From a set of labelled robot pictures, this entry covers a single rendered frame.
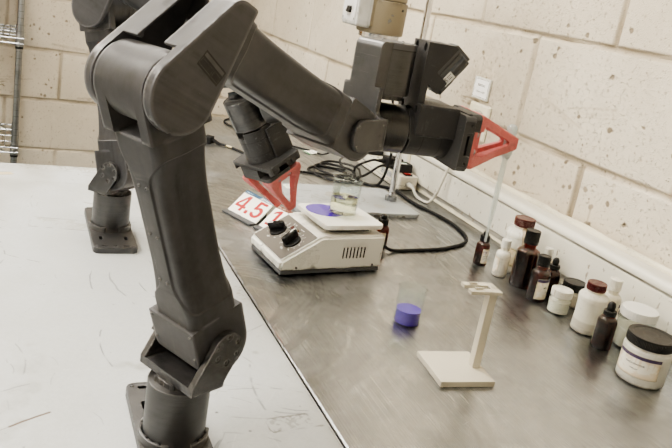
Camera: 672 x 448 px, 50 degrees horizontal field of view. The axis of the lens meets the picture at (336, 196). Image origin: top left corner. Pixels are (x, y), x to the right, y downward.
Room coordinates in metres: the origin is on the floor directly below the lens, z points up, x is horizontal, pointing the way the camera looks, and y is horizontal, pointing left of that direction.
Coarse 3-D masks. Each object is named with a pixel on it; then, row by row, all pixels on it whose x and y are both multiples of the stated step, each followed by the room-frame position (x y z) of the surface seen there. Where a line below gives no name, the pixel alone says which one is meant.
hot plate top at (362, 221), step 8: (304, 208) 1.23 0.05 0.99; (312, 216) 1.19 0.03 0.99; (320, 216) 1.20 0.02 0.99; (328, 216) 1.20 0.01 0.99; (360, 216) 1.24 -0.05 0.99; (368, 216) 1.25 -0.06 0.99; (320, 224) 1.17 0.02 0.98; (328, 224) 1.16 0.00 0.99; (336, 224) 1.17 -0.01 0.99; (344, 224) 1.18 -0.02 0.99; (352, 224) 1.18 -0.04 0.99; (360, 224) 1.19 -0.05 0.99; (368, 224) 1.20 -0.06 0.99; (376, 224) 1.21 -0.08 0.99
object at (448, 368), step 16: (480, 288) 0.88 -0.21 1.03; (496, 288) 0.90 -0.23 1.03; (480, 320) 0.90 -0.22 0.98; (480, 336) 0.89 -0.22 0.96; (432, 352) 0.92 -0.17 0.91; (448, 352) 0.93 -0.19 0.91; (464, 352) 0.94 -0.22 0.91; (480, 352) 0.90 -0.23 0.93; (432, 368) 0.87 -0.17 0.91; (448, 368) 0.88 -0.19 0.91; (464, 368) 0.89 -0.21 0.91; (480, 368) 0.90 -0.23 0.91; (448, 384) 0.84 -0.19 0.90; (464, 384) 0.85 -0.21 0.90; (480, 384) 0.86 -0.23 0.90
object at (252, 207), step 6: (240, 198) 1.42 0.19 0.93; (246, 198) 1.41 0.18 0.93; (252, 198) 1.41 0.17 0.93; (234, 204) 1.41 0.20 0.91; (240, 204) 1.40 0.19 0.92; (246, 204) 1.40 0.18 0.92; (252, 204) 1.39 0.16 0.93; (258, 204) 1.39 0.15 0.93; (264, 204) 1.38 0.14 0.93; (240, 210) 1.39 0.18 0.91; (246, 210) 1.38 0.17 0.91; (252, 210) 1.38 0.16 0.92; (258, 210) 1.37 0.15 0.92; (264, 210) 1.37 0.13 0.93; (252, 216) 1.36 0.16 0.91; (258, 216) 1.36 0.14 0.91
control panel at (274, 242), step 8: (288, 216) 1.24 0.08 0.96; (288, 224) 1.21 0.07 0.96; (296, 224) 1.20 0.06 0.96; (256, 232) 1.21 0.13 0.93; (264, 232) 1.21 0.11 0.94; (304, 232) 1.17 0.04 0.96; (264, 240) 1.18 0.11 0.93; (272, 240) 1.17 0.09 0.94; (280, 240) 1.17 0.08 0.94; (304, 240) 1.15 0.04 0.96; (312, 240) 1.14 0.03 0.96; (272, 248) 1.15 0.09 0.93; (280, 248) 1.14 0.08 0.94; (288, 248) 1.14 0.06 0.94; (296, 248) 1.13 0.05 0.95; (280, 256) 1.12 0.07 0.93
